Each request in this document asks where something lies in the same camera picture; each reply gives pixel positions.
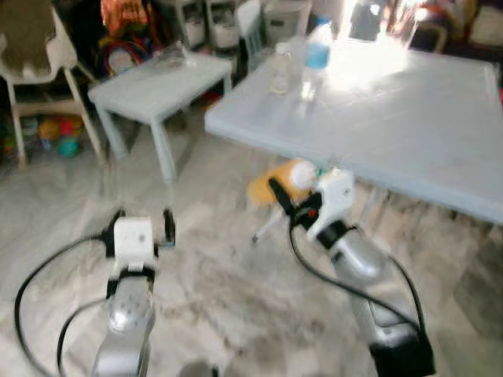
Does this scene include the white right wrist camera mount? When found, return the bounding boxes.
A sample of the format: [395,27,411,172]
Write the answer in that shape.
[306,168,356,241]

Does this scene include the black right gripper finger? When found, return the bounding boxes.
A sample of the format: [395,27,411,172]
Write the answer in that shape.
[269,178,296,215]

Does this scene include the large white plastic table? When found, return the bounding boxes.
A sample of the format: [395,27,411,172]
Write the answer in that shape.
[204,35,503,226]

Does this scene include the orange yellow bag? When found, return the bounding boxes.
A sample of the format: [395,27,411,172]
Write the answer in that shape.
[247,157,318,210]

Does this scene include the colourful toy balls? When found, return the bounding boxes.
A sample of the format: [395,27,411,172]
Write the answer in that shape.
[35,115,82,159]

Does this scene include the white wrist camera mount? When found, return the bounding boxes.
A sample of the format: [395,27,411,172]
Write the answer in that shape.
[306,168,356,241]
[112,216,156,265]

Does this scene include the white storage bin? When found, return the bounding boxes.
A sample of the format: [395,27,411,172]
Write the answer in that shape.
[263,0,313,45]

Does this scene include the clear plastic wrapper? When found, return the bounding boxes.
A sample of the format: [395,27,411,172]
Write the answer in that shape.
[152,42,194,68]

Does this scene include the white chair with brown cloth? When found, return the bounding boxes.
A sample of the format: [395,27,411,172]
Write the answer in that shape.
[0,0,108,170]

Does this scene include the grey robot foot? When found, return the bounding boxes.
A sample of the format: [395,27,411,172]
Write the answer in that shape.
[178,361,222,377]

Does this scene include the small white plastic table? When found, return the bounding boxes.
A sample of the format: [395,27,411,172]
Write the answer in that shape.
[87,50,235,186]

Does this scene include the small clear yellowish bottle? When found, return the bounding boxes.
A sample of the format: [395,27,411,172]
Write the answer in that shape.
[270,41,294,96]

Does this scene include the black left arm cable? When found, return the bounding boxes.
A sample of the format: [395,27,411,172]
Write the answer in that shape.
[13,230,116,377]

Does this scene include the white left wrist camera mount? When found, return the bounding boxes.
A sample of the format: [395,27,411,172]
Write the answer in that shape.
[112,216,156,265]

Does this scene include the orange patterned bag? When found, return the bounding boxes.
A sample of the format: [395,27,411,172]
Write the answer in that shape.
[100,0,151,37]

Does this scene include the clear bottle with blue label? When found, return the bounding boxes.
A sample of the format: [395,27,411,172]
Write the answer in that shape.
[300,16,336,103]

